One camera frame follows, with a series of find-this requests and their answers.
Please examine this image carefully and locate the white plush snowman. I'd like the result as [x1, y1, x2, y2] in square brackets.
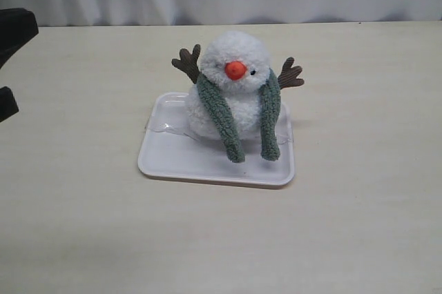
[171, 31, 305, 141]

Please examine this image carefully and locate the green fleece scarf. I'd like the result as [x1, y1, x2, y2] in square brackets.
[196, 70, 281, 164]

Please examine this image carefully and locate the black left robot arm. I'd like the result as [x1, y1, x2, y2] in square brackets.
[1, 8, 39, 121]

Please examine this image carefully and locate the white plastic tray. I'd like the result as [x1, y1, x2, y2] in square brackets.
[137, 92, 296, 188]

